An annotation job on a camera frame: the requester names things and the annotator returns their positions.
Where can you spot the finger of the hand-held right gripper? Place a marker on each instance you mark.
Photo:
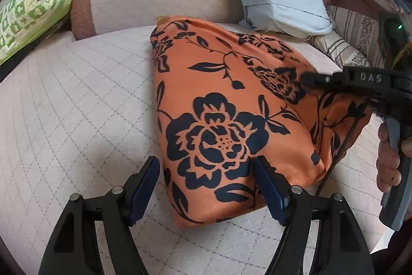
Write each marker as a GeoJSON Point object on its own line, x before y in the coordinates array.
{"type": "Point", "coordinates": [354, 78]}

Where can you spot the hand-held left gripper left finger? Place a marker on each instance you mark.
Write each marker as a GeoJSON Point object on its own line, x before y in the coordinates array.
{"type": "Point", "coordinates": [144, 188]}

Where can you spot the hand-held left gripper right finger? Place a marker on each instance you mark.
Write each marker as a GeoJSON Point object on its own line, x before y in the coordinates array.
{"type": "Point", "coordinates": [268, 191]}

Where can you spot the orange floral pillow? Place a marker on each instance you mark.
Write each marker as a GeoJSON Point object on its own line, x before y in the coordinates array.
{"type": "Point", "coordinates": [225, 85]}

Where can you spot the person's right hand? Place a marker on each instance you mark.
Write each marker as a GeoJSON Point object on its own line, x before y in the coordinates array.
{"type": "Point", "coordinates": [388, 162]}

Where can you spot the striped cushion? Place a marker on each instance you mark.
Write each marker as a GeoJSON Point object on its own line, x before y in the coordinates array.
{"type": "Point", "coordinates": [350, 33]}

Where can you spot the pink quilted sofa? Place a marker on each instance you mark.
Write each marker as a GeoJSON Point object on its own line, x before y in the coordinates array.
{"type": "Point", "coordinates": [80, 117]}

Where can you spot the green patterned cloth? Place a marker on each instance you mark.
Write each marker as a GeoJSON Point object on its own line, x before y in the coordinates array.
{"type": "Point", "coordinates": [32, 10]}

